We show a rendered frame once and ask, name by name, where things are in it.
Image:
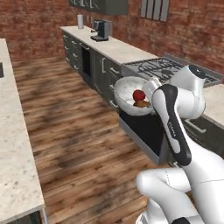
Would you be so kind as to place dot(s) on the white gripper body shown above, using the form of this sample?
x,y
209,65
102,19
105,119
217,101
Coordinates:
x,y
151,87

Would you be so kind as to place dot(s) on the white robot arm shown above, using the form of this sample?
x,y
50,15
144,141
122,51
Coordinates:
x,y
175,122

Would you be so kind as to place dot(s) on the red tomato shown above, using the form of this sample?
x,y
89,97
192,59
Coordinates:
x,y
138,95

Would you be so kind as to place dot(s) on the brown chicken drumstick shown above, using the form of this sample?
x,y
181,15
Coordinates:
x,y
141,103

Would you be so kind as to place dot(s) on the white bowl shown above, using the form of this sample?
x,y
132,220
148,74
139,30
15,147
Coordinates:
x,y
125,90

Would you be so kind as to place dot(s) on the dark island counter base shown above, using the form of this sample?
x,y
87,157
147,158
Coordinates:
x,y
23,219

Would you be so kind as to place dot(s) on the grey gas hob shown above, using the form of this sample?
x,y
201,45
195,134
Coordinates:
x,y
151,67

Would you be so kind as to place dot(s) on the black oven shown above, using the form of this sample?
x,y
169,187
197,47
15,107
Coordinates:
x,y
145,131

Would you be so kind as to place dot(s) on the dark grey base cupboard run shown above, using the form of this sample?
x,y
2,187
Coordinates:
x,y
99,67

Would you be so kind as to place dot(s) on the black dishwasher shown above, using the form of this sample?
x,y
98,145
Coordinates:
x,y
86,61

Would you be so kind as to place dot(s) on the dark grey drawer front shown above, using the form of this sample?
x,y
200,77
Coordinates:
x,y
208,137

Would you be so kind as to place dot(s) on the black coffee machine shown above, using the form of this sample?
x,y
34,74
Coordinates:
x,y
101,29

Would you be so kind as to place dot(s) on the white paper towel roll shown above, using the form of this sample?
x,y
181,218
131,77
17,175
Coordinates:
x,y
80,21

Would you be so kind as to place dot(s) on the dark island sink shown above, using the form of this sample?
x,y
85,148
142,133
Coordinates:
x,y
1,70

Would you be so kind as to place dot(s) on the dark grey wall cupboards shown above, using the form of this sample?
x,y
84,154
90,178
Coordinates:
x,y
105,5

